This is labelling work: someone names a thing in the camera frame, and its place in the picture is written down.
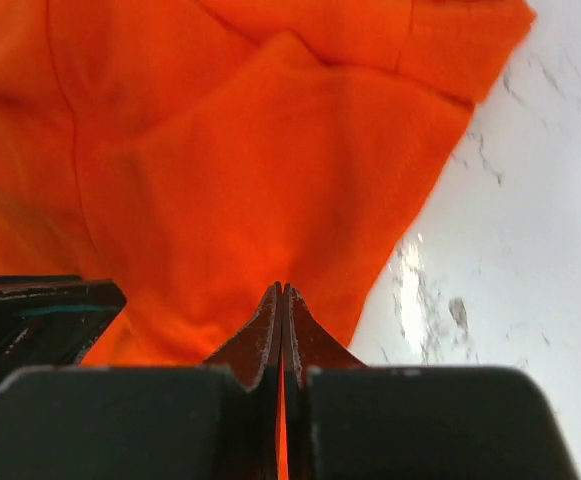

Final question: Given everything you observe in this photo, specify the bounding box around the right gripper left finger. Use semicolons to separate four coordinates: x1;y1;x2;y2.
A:
0;286;281;479

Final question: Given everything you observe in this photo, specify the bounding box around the orange t shirt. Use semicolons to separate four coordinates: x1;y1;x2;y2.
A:
0;0;538;480

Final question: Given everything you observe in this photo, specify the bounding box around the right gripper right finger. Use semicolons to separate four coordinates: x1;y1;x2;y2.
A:
282;286;576;479

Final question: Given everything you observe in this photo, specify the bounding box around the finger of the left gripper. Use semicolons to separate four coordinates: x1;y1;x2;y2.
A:
0;275;126;383

